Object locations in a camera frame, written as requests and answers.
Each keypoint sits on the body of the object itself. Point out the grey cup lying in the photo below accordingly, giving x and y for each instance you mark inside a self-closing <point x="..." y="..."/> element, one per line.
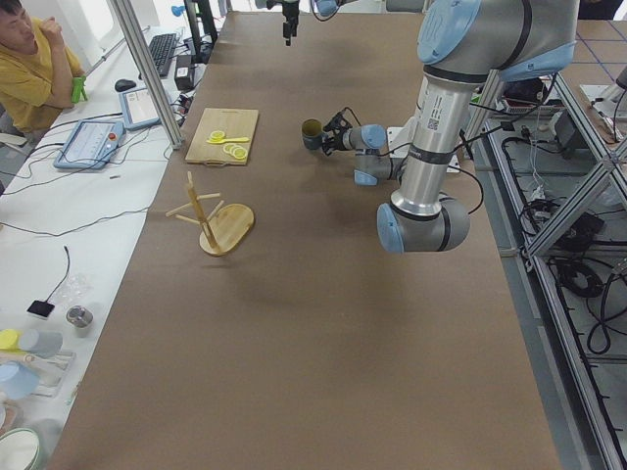
<point x="42" y="343"/>

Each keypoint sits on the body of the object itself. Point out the small metal cup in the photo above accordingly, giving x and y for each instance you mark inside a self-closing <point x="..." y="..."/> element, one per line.
<point x="80" y="319"/>

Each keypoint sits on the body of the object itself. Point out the green phone stand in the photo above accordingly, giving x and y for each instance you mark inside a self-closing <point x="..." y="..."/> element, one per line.
<point x="78" y="89"/>

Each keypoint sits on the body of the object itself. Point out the teach pendant far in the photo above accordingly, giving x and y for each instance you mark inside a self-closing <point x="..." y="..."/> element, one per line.
<point x="137" y="109"/>

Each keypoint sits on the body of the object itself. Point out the person in yellow shirt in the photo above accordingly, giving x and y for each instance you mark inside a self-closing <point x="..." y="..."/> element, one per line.
<point x="38" y="69"/>

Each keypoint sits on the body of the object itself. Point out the black square pad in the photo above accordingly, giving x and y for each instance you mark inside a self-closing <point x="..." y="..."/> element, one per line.
<point x="41" y="309"/>

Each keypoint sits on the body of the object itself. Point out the wooden cutting board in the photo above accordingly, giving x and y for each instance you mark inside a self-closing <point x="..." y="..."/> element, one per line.
<point x="234" y="122"/>

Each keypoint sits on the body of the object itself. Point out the black keyboard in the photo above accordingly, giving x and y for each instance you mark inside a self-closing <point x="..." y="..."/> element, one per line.
<point x="161" y="48"/>

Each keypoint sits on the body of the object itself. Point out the yellow plastic knife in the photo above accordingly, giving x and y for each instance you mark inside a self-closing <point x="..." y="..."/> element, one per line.
<point x="232" y="140"/>

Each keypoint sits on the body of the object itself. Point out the teach pendant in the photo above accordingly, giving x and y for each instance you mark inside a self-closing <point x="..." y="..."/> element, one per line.
<point x="91" y="145"/>
<point x="137" y="109"/>

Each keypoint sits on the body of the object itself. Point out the aluminium frame post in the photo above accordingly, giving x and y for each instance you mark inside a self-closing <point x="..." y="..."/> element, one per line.
<point x="138" y="47"/>

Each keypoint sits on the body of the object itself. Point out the light blue cup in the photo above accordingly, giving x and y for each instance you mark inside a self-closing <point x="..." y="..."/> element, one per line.
<point x="17" y="380"/>

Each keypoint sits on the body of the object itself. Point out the white green bowl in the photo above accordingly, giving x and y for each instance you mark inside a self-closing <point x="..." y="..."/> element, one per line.
<point x="21" y="450"/>

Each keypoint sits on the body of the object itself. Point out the wooden cup storage rack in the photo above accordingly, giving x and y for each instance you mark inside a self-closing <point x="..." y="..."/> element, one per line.
<point x="222" y="227"/>

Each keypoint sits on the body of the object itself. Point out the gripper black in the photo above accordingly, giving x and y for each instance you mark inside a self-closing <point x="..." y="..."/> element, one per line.
<point x="289" y="15"/>
<point x="339" y="138"/>

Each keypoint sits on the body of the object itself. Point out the blue mug yellow inside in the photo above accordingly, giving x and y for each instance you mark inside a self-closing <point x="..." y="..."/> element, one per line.
<point x="312" y="134"/>

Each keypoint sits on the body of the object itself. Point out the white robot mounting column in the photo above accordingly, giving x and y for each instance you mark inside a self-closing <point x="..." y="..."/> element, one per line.
<point x="400" y="137"/>

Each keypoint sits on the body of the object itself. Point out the black computer mouse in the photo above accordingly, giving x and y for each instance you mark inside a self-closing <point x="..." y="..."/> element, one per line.
<point x="122" y="85"/>

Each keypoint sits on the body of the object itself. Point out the lemon slice front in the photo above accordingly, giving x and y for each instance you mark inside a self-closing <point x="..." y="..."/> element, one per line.
<point x="239" y="153"/>

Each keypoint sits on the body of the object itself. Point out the yellow cup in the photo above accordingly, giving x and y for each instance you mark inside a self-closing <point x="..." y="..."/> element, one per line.
<point x="9" y="340"/>

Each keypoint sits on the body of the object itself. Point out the teach pendant near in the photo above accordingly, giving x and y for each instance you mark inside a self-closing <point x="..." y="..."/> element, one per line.
<point x="91" y="145"/>

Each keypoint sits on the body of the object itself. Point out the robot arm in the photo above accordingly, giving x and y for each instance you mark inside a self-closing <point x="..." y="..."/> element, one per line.
<point x="323" y="11"/>
<point x="459" y="43"/>

